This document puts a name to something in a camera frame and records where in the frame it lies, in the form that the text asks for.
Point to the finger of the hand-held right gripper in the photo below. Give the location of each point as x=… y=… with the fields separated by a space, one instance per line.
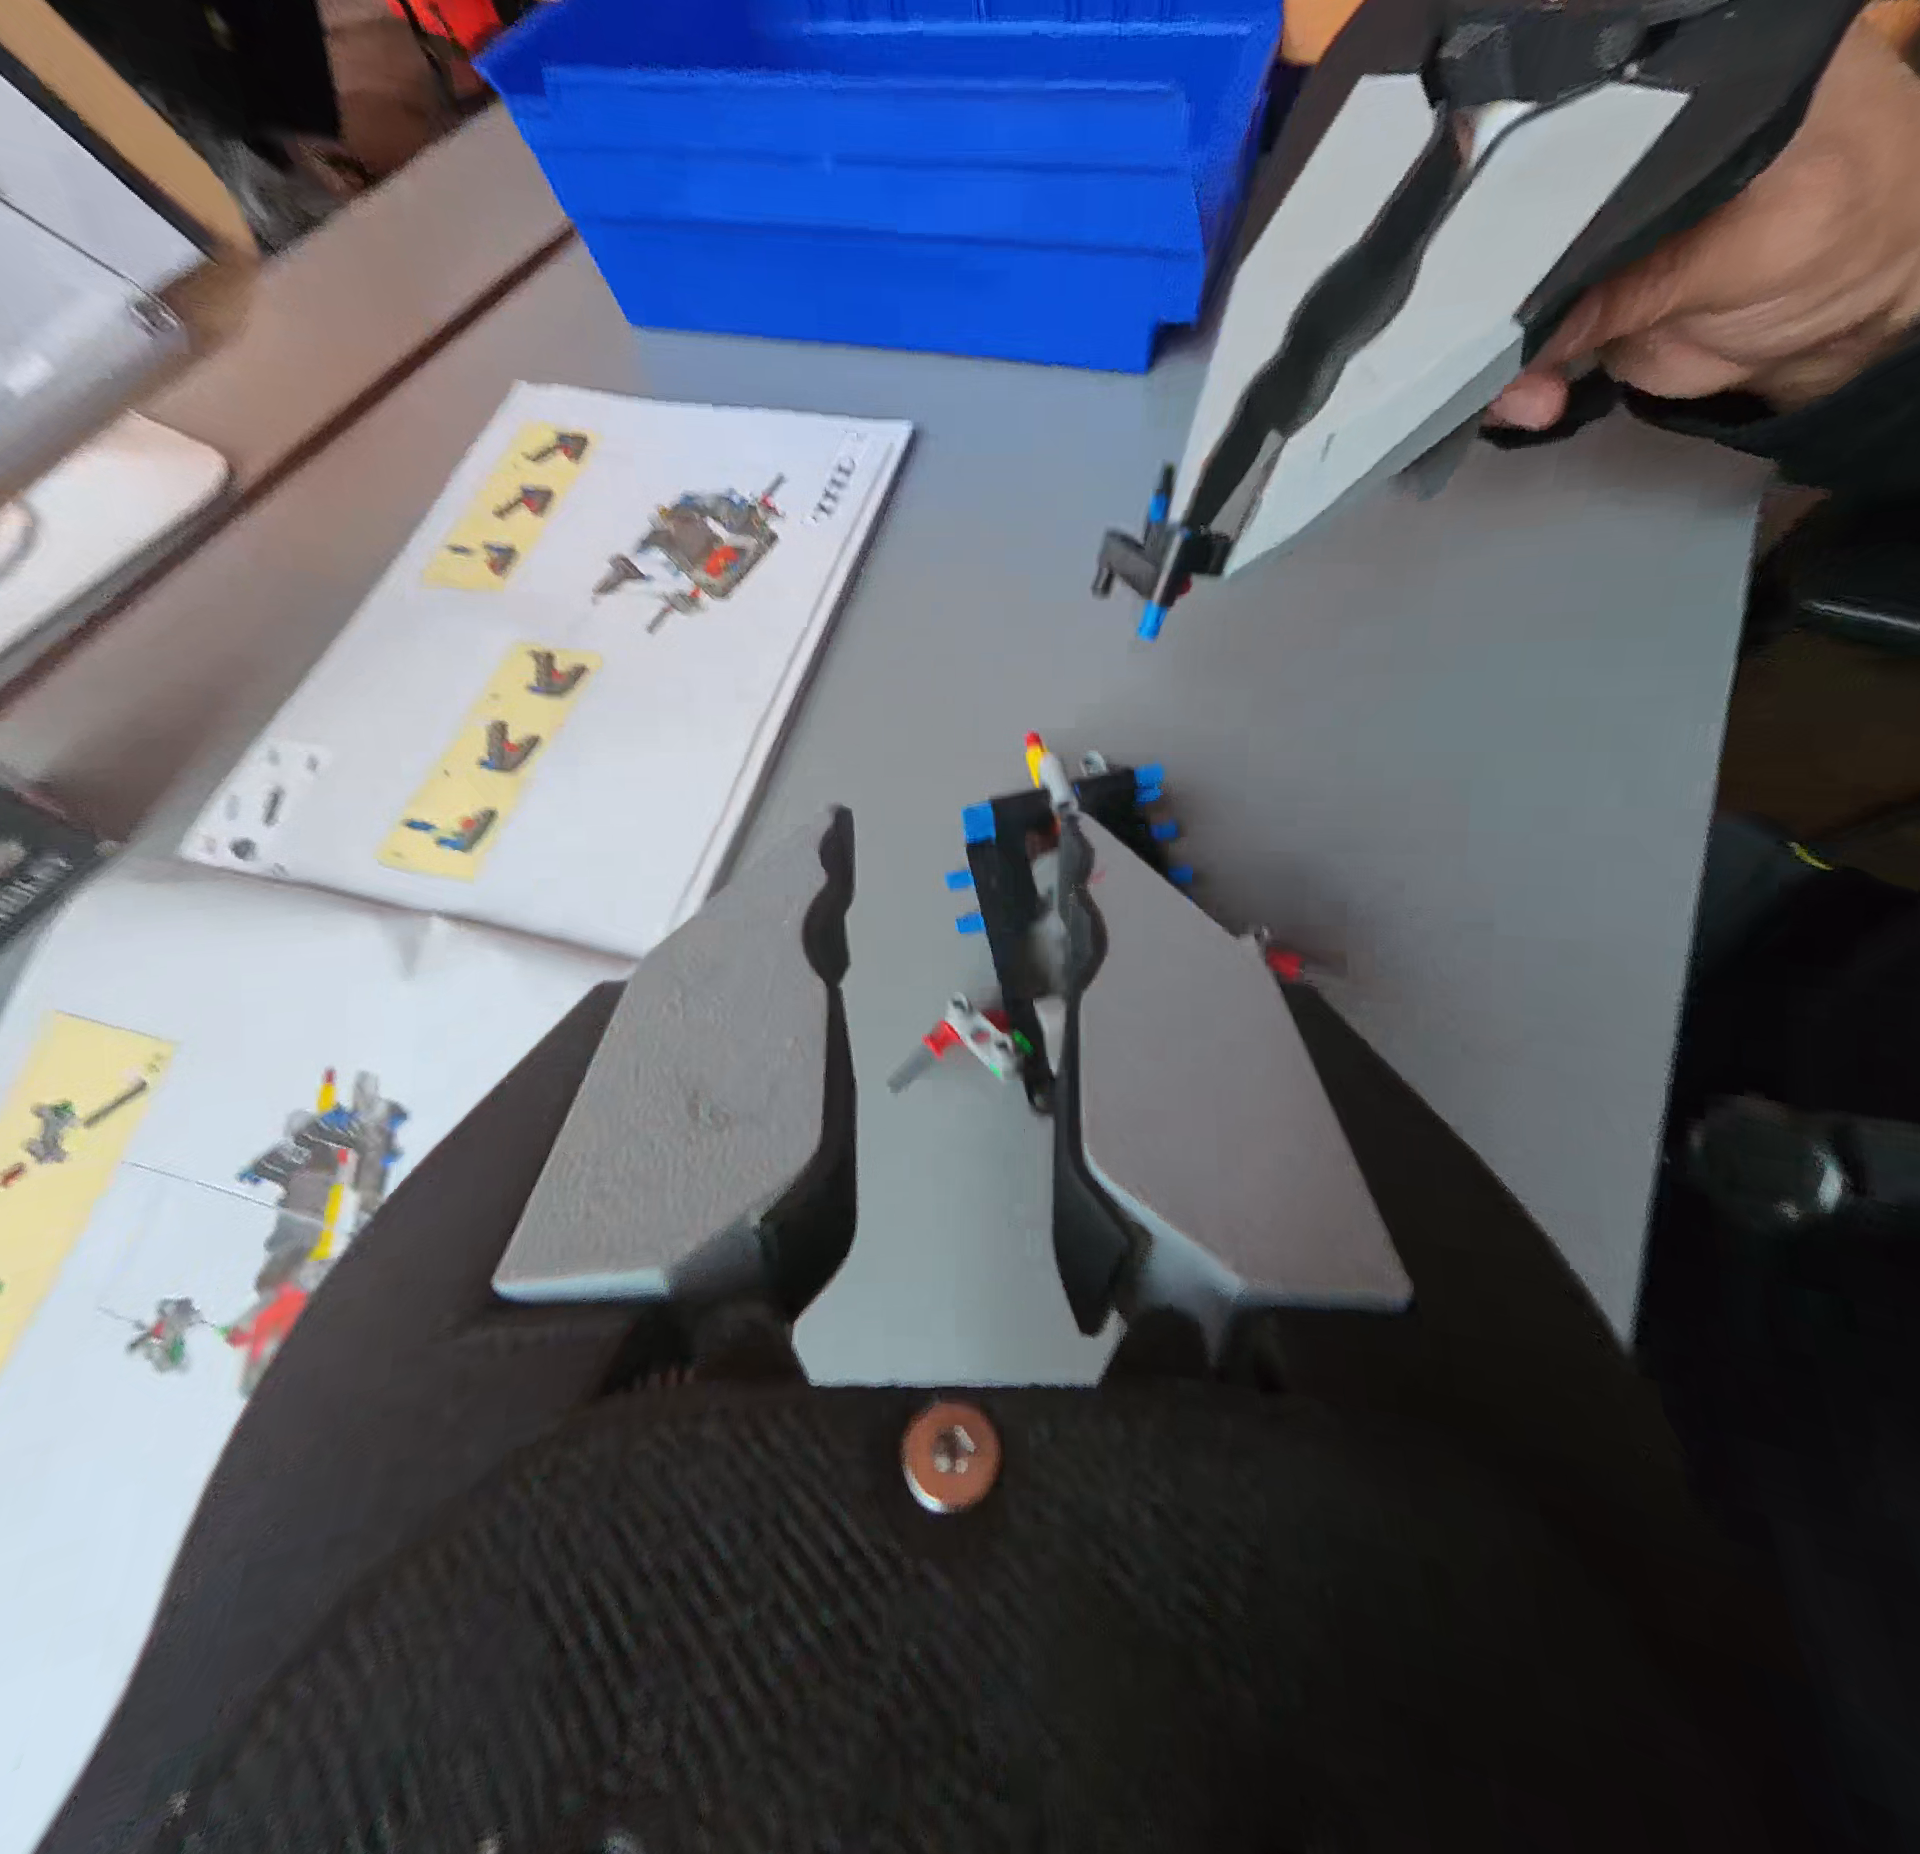
x=1487 y=262
x=1305 y=218

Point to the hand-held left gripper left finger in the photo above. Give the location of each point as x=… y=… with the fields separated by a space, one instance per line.
x=676 y=1120

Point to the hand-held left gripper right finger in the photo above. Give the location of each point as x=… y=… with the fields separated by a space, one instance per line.
x=1231 y=1120

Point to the lego chassis assembly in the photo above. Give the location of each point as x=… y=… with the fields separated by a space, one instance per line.
x=1005 y=894

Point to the small black lego subassembly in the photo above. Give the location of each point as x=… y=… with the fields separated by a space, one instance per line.
x=1127 y=556

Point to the person's right forearm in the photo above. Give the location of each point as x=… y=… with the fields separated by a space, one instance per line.
x=1862 y=429

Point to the lego instruction booklet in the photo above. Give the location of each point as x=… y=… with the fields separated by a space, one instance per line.
x=631 y=773

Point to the lego set box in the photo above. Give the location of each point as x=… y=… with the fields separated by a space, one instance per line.
x=45 y=864

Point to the person's right hand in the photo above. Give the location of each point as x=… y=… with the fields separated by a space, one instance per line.
x=1799 y=262

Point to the blue storage bin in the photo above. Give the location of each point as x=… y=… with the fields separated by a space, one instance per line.
x=901 y=159

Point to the black office chair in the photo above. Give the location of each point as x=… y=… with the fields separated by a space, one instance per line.
x=1862 y=620

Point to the sign holder with printed sheet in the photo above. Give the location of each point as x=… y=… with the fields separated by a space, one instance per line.
x=76 y=309

